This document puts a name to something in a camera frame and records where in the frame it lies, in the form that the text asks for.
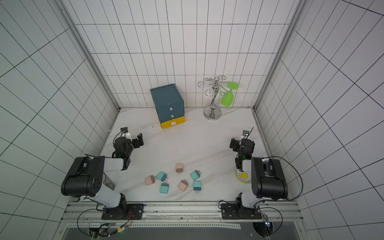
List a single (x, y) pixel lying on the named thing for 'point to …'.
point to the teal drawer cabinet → (169, 104)
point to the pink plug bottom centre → (183, 185)
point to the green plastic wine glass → (227, 98)
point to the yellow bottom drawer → (164, 124)
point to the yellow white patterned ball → (244, 177)
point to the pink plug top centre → (179, 168)
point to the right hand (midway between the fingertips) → (237, 137)
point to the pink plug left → (150, 180)
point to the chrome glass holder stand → (213, 112)
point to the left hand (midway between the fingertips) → (134, 136)
